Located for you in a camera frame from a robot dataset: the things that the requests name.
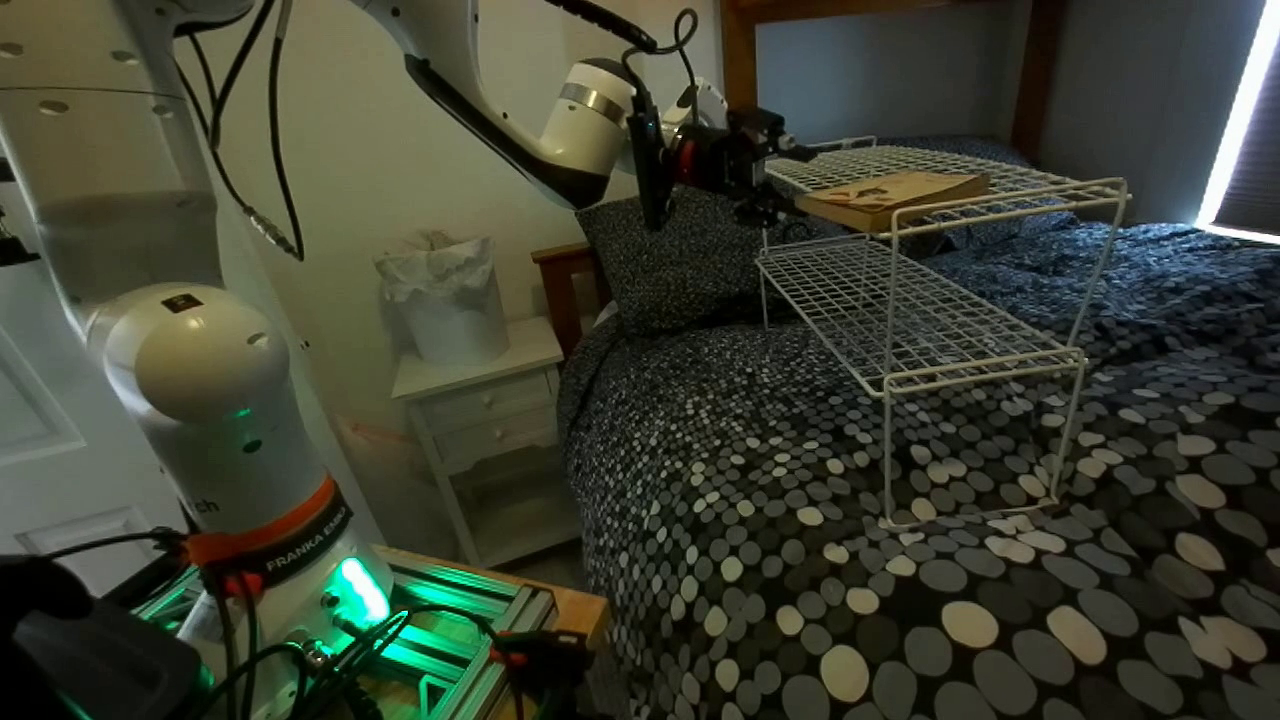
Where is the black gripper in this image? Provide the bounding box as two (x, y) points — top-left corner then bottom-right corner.
(667, 106), (821, 232)

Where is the wooden board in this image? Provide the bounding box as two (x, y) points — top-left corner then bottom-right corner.
(796, 170), (1000, 239)

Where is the black box beside robot base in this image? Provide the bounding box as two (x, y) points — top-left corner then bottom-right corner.
(0, 558), (207, 720)

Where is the brown wooden bed corner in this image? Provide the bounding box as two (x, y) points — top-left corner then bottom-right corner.
(530, 245), (606, 359)

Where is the black white dotted pillow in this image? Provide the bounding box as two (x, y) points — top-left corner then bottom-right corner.
(572, 183), (802, 340)

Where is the white nightstand drawer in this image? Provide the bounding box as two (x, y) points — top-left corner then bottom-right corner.
(406, 369), (563, 471)

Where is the black white dotted bedspread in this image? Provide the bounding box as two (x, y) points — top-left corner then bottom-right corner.
(557, 211), (1280, 720)

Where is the white nightstand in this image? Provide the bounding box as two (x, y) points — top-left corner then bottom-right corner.
(389, 316), (582, 573)

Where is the white panel door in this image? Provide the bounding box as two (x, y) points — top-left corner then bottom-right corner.
(0, 253), (176, 558)

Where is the brown wooden headboard frame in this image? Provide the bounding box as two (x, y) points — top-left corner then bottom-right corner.
(716, 0), (1071, 191)

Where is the white wire mesh shoe rack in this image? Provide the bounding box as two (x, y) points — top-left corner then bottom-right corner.
(750, 131), (1134, 529)

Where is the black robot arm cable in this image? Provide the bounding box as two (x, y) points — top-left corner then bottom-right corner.
(169, 0), (313, 270)

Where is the green lit metal base frame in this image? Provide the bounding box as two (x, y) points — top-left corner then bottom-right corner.
(125, 541), (615, 720)

